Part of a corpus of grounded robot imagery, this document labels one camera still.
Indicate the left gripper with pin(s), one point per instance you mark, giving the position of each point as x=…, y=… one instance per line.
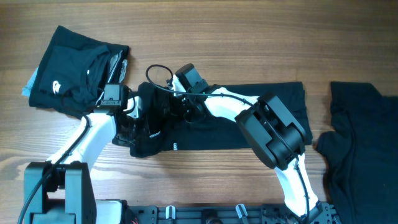
x=127, y=137

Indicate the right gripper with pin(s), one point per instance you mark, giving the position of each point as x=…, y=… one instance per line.
x=179, y=109

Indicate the black polo shirt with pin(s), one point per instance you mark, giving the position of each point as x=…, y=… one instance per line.
x=163, y=128

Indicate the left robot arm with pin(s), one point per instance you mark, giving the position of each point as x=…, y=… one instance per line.
x=59, y=190

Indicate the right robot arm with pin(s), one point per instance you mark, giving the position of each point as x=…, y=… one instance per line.
x=270, y=129

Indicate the pile of black clothes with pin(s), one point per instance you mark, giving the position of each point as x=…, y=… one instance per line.
x=361, y=152

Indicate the folded black shirt with logo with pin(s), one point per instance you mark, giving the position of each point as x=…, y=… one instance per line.
x=73, y=72

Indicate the folded grey garment underneath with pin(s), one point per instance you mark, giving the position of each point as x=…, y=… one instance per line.
x=28, y=88

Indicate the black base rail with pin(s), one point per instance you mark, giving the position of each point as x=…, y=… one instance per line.
x=270, y=213

